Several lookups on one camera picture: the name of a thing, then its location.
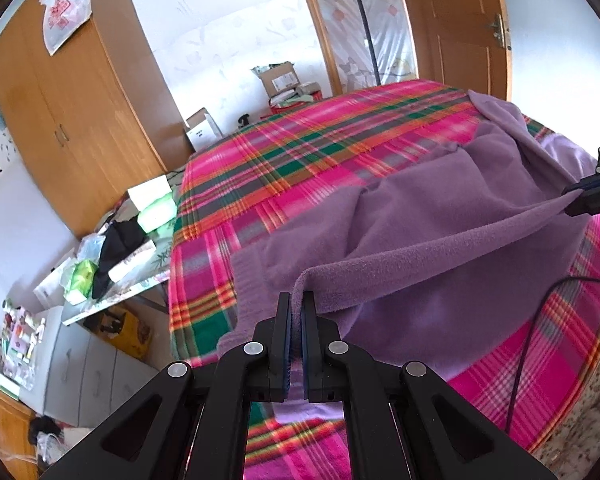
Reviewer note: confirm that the pink plaid bed sheet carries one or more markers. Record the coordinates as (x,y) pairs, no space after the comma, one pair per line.
(305,160)

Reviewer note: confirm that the white plastic bag red print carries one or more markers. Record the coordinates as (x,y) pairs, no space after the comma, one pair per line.
(62,15)

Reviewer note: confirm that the yellow cardboard box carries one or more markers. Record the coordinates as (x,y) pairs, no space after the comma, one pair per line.
(130,332)

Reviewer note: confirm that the clear plastic bag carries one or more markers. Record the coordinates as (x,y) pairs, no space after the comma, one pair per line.
(91,246)

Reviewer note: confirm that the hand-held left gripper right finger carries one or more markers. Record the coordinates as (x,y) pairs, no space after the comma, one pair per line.
(307,350)

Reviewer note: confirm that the printed plastic door curtain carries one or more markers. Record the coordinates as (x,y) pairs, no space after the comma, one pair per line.
(340,25)

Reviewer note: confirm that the grey drawer cabinet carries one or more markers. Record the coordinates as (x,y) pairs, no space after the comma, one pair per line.
(80,370)

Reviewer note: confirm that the glass top side table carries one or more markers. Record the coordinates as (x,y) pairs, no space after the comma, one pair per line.
(145,280)

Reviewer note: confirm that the wooden furniture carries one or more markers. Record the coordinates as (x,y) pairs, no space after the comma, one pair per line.
(0,430)

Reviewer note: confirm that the wooden door frame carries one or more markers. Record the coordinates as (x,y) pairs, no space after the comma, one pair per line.
(320,35)

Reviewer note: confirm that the wooden wardrobe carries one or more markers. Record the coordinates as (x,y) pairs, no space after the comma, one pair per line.
(80,110)

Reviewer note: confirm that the black garment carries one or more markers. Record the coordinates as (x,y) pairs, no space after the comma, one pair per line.
(117,255)

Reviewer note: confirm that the white cardboard box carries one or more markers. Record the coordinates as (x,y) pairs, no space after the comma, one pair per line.
(202,131)

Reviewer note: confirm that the purple fleece pants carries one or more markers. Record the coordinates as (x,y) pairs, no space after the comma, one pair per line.
(430,220)

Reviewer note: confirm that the small black tool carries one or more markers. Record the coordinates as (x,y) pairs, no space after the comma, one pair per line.
(245,120)

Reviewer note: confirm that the metal door lock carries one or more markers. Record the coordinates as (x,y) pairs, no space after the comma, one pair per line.
(499,31)

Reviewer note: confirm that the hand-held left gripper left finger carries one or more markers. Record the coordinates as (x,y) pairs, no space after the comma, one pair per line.
(284,345)

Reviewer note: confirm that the brown cardboard box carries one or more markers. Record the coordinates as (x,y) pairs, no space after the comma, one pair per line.
(279,80)

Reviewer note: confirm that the group of small bottles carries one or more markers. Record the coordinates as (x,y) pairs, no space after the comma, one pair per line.
(17,345)

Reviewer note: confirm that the wooden door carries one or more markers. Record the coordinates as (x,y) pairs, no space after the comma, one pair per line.
(450,30)

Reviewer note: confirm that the person's floral jacket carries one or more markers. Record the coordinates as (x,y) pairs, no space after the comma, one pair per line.
(595,410)

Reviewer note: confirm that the black curtain strip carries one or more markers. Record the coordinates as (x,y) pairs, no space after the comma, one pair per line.
(365,20)

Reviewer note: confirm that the green tissue packet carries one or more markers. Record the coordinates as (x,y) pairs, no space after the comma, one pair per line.
(82,282)

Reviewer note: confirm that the green and white carton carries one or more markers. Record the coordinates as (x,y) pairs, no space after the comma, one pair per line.
(157,216)

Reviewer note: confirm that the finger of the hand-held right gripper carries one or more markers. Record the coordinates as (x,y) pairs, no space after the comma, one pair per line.
(592,183)
(595,206)

